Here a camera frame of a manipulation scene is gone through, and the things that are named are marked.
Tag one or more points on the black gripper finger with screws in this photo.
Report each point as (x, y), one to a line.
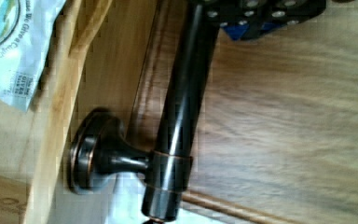
(251, 19)

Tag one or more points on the wooden drawer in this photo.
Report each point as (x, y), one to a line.
(277, 138)

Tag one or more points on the white snack packet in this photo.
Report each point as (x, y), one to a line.
(26, 27)

